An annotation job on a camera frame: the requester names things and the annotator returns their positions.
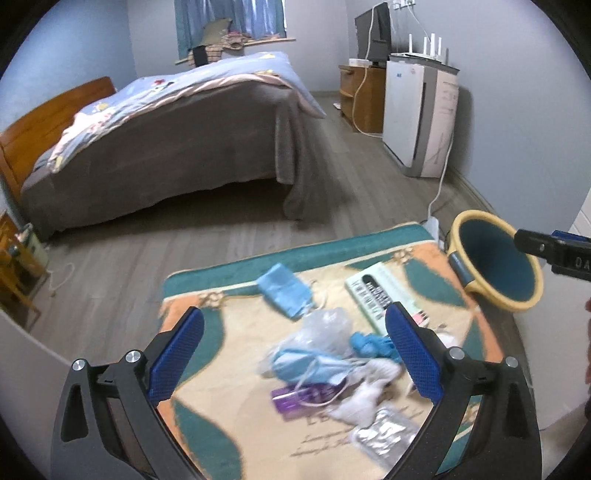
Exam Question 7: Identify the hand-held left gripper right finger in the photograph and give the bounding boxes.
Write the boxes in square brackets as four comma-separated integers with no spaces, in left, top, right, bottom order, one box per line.
[384,302,543,480]

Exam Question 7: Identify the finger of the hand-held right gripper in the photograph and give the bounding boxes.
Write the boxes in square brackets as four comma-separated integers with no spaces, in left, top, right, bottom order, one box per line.
[514,227,591,278]

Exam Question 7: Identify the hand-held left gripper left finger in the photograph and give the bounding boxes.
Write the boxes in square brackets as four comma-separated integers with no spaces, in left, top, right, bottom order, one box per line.
[51,306,206,480]

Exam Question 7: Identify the blue glove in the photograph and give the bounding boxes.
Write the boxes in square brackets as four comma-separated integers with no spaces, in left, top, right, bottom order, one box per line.
[348,331,402,365]

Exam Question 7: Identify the yellow rimmed teal waste bin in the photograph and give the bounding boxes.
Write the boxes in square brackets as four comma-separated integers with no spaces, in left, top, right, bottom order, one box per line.
[445,210,544,313]

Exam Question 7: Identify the clear plastic bag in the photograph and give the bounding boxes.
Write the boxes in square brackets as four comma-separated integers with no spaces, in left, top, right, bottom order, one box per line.
[272,308,356,361]

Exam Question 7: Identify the purple spray bottle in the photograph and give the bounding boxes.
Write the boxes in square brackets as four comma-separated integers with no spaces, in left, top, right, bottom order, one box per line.
[270,382,345,418]

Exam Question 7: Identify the crumpled white tissue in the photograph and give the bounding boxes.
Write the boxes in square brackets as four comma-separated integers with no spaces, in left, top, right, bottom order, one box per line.
[330,357,402,428]
[433,324,457,348]

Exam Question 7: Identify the green orange patterned mat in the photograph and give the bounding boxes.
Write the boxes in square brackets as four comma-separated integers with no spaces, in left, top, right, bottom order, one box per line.
[157,222,522,480]

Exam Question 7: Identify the silver foil packet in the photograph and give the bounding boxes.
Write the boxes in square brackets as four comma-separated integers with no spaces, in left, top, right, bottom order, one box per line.
[348,406,421,469]

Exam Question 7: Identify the folded blue face mask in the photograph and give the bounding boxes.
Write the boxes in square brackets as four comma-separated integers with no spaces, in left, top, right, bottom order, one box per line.
[255,263,319,321]

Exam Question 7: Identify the wooden nightstand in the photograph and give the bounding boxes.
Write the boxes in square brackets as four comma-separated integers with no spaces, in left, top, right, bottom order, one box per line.
[0,210,51,330]

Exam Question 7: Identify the white air purifier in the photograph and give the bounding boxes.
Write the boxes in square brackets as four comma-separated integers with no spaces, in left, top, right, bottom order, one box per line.
[382,53,460,178]

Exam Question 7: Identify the wooden bed grey cover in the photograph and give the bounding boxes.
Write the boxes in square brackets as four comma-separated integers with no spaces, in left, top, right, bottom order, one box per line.
[0,76,328,241]

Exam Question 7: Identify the white router with antennas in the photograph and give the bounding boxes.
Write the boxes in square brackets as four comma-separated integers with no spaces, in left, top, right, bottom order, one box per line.
[390,33,451,65]

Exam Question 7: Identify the wooden cabinet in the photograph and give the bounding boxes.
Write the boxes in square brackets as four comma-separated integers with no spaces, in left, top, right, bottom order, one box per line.
[338,64,386,134]

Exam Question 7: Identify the light blue printed quilt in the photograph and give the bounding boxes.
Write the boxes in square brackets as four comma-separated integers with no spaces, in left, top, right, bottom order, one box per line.
[34,51,328,174]

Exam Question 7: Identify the black monitor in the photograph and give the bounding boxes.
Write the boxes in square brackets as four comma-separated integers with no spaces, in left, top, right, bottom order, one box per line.
[355,2,393,68]

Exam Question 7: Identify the pile of clothes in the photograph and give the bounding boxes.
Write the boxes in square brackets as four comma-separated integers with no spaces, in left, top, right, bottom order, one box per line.
[203,32,252,62]

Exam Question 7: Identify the olive cushion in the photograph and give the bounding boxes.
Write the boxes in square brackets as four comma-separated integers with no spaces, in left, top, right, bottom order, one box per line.
[201,19,234,44]

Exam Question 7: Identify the blue curtain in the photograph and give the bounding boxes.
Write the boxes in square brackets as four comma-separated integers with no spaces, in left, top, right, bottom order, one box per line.
[173,0,287,61]

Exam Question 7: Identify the blue face mask white straps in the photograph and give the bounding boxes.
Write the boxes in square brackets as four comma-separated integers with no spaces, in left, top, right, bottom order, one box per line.
[265,346,365,408]

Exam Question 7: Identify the white power cable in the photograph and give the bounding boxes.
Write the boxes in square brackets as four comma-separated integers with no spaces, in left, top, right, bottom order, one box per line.
[427,136,455,222]

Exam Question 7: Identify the thin white floor cable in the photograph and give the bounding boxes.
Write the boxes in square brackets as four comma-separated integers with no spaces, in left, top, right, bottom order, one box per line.
[48,262,77,297]

